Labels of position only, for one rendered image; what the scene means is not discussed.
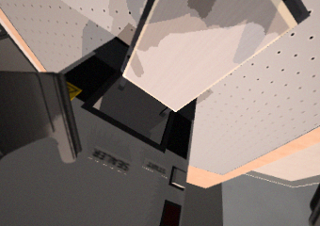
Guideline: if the grey perforated base plate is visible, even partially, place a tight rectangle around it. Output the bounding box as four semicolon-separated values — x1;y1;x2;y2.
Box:
0;0;320;175

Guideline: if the beige well plate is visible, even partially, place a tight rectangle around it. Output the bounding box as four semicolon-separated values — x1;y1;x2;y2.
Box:
123;0;297;112

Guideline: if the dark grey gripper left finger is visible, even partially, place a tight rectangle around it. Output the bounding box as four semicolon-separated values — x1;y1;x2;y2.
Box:
0;71;82;163

